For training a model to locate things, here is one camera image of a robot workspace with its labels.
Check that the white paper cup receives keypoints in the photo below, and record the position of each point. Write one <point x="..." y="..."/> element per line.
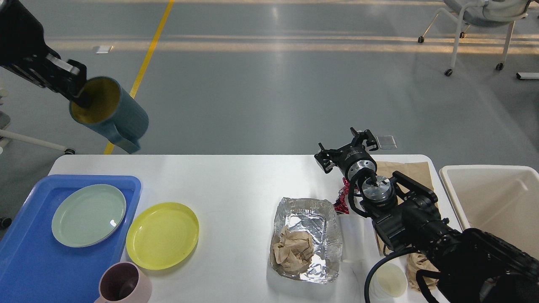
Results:
<point x="388" y="281"/>

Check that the floor outlet plate right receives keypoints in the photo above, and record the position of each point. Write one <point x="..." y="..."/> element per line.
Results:
<point x="387" y="142"/>

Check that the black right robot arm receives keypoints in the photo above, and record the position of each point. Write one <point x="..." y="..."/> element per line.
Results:
<point x="472" y="266"/>

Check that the brown paper bag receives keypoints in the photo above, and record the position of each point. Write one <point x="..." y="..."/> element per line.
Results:
<point x="420" y="172"/>

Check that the dark teal mug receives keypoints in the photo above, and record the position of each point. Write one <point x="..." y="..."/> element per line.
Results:
<point x="112" y="113"/>

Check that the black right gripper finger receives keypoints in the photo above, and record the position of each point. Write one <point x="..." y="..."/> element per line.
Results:
<point x="364" y="140"/>
<point x="326" y="158"/>

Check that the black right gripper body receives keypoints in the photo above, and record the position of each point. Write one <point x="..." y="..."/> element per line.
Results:
<point x="351" y="161"/>

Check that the yellow plate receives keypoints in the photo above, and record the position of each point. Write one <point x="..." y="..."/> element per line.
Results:
<point x="162" y="236"/>

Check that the grey office chair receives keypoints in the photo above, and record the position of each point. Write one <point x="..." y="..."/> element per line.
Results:
<point x="480" y="13"/>

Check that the white plastic bin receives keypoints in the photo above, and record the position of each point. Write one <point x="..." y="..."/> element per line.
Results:
<point x="500" y="199"/>

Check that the crumpled brown paper ball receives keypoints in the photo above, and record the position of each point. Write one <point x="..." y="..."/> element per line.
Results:
<point x="294" y="250"/>

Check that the blue plastic tray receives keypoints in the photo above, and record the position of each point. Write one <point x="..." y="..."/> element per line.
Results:
<point x="36" y="268"/>

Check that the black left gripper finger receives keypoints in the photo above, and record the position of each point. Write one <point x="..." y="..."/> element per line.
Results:
<point x="67" y="78"/>

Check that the white object far right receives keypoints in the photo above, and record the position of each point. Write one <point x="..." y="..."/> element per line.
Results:
<point x="527" y="75"/>

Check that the white chair base left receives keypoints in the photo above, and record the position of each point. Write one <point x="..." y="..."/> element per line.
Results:
<point x="7" y="135"/>

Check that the red snack wrapper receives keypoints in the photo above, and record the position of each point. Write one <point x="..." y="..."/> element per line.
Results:
<point x="341" y="204"/>

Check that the pale green plate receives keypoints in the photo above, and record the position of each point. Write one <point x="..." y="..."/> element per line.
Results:
<point x="89" y="215"/>

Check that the aluminium foil tray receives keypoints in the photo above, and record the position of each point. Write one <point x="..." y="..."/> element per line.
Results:
<point x="318" y="217"/>

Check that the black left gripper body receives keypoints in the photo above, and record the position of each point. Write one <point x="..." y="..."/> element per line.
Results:
<point x="23" y="48"/>

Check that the pink mug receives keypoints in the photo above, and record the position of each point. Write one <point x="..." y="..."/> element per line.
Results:
<point x="124" y="282"/>

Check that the floor outlet plate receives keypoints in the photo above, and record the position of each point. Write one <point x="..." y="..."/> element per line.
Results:
<point x="387" y="142"/>
<point x="103" y="49"/>

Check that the floor outlet plate left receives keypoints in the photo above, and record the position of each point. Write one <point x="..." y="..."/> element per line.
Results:
<point x="103" y="49"/>

